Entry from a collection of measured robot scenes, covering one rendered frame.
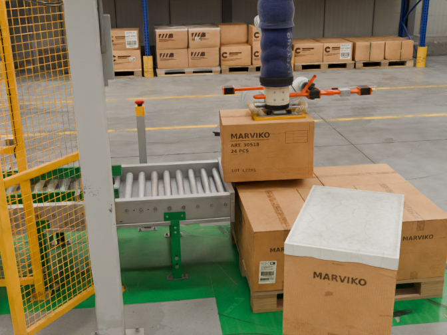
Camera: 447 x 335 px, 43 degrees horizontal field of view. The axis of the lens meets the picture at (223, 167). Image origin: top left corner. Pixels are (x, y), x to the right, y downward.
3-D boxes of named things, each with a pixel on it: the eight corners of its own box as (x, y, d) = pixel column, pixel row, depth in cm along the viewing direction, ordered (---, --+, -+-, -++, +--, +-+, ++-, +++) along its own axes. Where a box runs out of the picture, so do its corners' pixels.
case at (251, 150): (224, 182, 377) (222, 124, 364) (221, 162, 415) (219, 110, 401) (312, 178, 380) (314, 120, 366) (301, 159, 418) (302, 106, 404)
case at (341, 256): (309, 261, 274) (312, 184, 260) (396, 274, 261) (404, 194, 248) (281, 334, 220) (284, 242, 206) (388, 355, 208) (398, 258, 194)
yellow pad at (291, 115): (255, 121, 370) (255, 113, 369) (253, 117, 380) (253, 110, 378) (306, 117, 373) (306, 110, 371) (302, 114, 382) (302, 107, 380)
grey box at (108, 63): (71, 81, 267) (64, 16, 257) (72, 79, 272) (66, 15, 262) (114, 79, 270) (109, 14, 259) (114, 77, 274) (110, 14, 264)
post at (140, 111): (143, 228, 451) (134, 106, 417) (143, 225, 457) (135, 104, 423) (151, 228, 452) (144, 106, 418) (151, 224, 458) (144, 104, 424)
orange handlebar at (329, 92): (237, 101, 377) (237, 96, 375) (233, 92, 405) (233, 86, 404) (373, 93, 383) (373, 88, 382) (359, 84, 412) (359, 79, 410)
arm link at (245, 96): (235, 114, 458) (234, 88, 451) (251, 111, 470) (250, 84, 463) (249, 117, 447) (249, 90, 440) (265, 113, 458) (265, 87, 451)
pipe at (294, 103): (254, 115, 371) (254, 106, 369) (249, 106, 394) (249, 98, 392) (305, 111, 373) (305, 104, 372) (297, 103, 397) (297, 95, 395)
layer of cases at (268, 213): (253, 292, 336) (253, 231, 322) (230, 221, 429) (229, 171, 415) (444, 276, 349) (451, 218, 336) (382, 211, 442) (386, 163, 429)
